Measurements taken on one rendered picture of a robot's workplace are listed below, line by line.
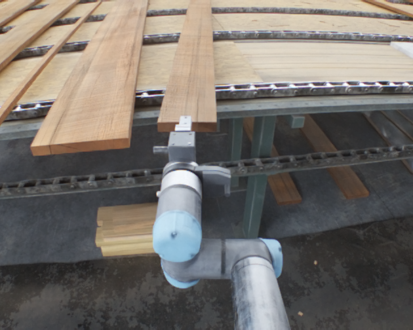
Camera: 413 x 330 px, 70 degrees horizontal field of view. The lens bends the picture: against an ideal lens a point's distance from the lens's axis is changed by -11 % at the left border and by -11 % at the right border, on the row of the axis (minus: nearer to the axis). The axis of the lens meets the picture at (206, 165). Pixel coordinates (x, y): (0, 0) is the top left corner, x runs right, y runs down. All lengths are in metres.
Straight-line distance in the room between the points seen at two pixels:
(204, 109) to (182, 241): 0.42
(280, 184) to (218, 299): 0.81
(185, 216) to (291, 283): 1.06
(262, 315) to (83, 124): 0.59
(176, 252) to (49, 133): 0.45
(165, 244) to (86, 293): 1.05
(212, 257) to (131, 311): 0.89
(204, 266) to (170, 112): 0.39
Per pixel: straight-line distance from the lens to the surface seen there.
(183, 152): 0.60
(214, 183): 0.60
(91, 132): 0.78
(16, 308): 1.61
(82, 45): 1.60
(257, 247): 0.59
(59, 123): 0.85
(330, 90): 1.11
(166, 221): 0.50
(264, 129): 1.18
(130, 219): 1.44
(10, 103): 1.07
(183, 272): 0.59
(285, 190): 1.88
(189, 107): 0.83
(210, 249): 0.58
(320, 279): 1.56
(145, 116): 0.92
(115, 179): 1.15
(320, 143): 2.34
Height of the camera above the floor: 1.27
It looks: 38 degrees down
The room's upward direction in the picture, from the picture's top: straight up
